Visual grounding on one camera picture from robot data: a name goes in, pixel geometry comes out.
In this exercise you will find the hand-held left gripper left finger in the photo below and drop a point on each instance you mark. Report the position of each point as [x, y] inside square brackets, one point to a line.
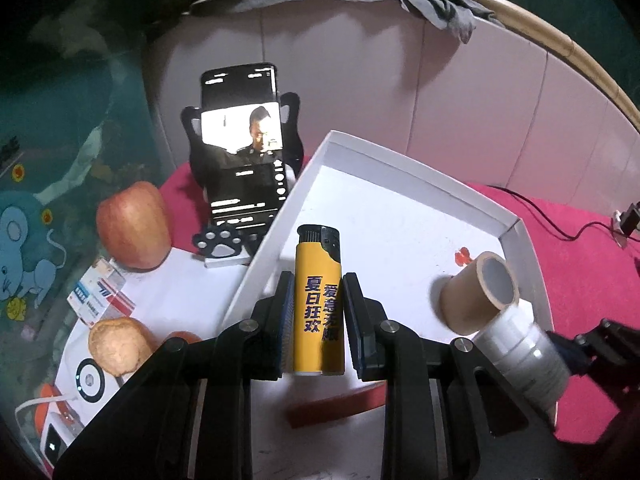
[286, 330]

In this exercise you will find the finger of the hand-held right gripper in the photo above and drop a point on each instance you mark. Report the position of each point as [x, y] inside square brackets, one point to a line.
[565, 355]

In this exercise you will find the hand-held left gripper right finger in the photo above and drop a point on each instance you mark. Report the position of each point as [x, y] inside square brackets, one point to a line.
[350, 330]

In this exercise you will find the white pill bottle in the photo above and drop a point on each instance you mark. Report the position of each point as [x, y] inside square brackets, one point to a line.
[525, 360]

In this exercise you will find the red lighter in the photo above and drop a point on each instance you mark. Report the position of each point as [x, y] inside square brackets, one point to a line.
[335, 407]

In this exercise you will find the brown tape roll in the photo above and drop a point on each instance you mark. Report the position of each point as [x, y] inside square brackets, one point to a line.
[462, 305]

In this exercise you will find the white shallow tray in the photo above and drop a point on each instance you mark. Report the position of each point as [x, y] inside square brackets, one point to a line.
[400, 220]

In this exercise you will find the orange fruit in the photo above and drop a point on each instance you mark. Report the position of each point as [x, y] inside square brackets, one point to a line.
[185, 336]

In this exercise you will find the red stickers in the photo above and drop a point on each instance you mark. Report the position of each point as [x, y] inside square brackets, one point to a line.
[462, 256]

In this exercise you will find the white paper sheet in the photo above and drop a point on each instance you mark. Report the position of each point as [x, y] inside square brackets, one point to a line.
[155, 290]

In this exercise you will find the white power adapter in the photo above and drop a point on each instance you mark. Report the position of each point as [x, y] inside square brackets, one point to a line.
[619, 220]

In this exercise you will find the black charger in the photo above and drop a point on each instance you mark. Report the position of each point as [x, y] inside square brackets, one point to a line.
[632, 217]

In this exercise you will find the brownish round fruit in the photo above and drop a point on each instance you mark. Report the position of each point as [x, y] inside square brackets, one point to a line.
[117, 345]

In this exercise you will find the red apple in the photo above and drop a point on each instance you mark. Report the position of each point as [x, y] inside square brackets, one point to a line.
[132, 225]

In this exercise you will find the white blue medicine box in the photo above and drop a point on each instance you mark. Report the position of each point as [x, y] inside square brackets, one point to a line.
[100, 297]

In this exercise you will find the white round charger pad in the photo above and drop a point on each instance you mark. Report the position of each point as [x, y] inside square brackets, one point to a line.
[87, 377]

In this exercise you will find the orange white power bank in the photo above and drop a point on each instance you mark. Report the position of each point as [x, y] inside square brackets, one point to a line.
[50, 442]

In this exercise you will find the cartoon mouse printed cloth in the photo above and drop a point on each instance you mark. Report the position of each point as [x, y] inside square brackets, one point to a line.
[50, 160]

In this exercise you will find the bamboo rail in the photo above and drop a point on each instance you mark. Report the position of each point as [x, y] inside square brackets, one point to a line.
[550, 35]

